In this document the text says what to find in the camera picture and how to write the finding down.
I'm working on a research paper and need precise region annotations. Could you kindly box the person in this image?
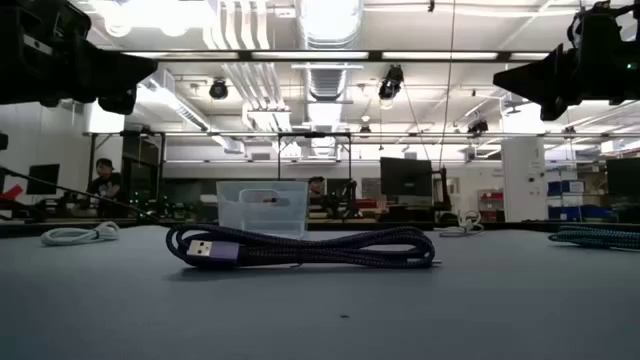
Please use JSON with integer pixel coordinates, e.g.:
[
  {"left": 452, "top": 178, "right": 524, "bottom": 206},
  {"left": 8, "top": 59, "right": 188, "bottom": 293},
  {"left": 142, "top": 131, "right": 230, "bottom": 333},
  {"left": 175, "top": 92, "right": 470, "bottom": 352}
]
[
  {"left": 87, "top": 158, "right": 125, "bottom": 219},
  {"left": 306, "top": 175, "right": 327, "bottom": 207}
]

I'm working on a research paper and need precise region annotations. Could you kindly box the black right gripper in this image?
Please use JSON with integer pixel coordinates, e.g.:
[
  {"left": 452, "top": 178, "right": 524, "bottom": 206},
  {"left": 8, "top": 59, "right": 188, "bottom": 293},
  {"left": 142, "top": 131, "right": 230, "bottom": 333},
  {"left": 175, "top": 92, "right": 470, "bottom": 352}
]
[{"left": 492, "top": 0, "right": 640, "bottom": 122}]

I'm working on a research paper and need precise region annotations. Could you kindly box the white square column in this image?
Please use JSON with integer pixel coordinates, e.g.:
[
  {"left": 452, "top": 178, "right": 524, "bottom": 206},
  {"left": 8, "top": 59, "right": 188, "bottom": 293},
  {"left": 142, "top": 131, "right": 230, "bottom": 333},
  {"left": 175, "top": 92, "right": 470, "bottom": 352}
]
[{"left": 501, "top": 136, "right": 547, "bottom": 224}]

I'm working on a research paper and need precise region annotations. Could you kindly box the black computer monitor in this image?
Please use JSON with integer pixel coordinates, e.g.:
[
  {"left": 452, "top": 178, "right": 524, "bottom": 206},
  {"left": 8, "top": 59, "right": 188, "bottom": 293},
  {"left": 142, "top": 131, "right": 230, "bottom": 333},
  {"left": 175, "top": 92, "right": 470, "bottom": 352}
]
[
  {"left": 26, "top": 163, "right": 61, "bottom": 196},
  {"left": 378, "top": 156, "right": 434, "bottom": 199},
  {"left": 606, "top": 157, "right": 640, "bottom": 199}
]

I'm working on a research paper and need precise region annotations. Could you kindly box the red plastic part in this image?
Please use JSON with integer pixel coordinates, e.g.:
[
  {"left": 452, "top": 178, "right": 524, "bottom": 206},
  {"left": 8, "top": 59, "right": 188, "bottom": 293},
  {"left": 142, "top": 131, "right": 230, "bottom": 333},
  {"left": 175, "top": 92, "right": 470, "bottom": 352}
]
[{"left": 0, "top": 183, "right": 25, "bottom": 202}]

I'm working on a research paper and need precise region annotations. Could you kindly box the clear plastic bin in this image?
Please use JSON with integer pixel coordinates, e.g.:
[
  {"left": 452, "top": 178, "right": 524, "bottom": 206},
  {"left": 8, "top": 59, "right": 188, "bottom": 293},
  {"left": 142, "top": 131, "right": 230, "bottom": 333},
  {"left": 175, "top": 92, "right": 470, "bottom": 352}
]
[{"left": 215, "top": 179, "right": 309, "bottom": 240}]

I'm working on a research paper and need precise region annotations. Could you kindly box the white USB cable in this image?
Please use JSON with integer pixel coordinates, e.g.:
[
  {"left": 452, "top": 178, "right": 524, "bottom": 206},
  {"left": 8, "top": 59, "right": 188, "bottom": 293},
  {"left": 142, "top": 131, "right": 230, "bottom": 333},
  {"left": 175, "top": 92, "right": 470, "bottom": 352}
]
[
  {"left": 40, "top": 221, "right": 121, "bottom": 247},
  {"left": 433, "top": 208, "right": 485, "bottom": 239}
]

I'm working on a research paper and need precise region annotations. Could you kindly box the teal braided USB cable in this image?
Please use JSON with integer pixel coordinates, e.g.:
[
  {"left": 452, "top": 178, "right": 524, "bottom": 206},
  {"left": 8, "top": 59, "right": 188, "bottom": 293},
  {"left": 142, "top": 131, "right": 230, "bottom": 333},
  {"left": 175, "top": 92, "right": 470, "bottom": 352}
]
[{"left": 548, "top": 223, "right": 640, "bottom": 252}]

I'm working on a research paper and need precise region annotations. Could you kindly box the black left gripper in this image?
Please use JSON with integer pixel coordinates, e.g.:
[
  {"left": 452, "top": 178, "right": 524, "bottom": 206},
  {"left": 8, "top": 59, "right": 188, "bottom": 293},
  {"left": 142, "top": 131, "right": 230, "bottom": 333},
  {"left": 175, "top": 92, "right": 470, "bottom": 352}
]
[{"left": 0, "top": 0, "right": 159, "bottom": 116}]

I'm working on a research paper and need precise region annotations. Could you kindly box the purple braided USB cable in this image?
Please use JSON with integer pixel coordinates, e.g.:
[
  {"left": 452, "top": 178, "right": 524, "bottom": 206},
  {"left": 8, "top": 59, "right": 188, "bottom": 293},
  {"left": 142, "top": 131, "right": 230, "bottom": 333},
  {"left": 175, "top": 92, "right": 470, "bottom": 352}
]
[{"left": 165, "top": 223, "right": 442, "bottom": 270}]

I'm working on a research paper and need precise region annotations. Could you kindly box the shelf of red bins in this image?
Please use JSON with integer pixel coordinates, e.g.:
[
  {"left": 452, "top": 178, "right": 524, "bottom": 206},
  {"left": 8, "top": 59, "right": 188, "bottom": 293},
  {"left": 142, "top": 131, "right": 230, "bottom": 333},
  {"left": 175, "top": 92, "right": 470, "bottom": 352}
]
[{"left": 477, "top": 189, "right": 505, "bottom": 222}]

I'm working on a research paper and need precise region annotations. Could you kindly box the overhead LED light bar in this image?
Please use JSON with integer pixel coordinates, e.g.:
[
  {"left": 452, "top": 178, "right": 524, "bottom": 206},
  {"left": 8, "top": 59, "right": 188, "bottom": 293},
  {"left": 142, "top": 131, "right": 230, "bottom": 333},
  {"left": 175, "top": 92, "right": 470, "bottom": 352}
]
[{"left": 119, "top": 49, "right": 551, "bottom": 62}]

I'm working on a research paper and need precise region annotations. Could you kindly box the shelf of blue bins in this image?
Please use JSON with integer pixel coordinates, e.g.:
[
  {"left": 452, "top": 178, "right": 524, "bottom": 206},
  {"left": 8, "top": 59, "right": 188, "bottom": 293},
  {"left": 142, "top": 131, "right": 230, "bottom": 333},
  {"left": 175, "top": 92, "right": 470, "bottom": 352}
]
[{"left": 546, "top": 179, "right": 617, "bottom": 222}]

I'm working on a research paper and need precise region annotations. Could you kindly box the black ceiling spotlight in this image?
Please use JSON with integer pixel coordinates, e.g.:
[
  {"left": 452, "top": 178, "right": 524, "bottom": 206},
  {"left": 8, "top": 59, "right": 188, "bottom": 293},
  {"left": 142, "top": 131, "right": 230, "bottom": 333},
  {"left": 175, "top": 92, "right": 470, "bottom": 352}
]
[
  {"left": 377, "top": 63, "right": 405, "bottom": 101},
  {"left": 208, "top": 77, "right": 230, "bottom": 101}
]

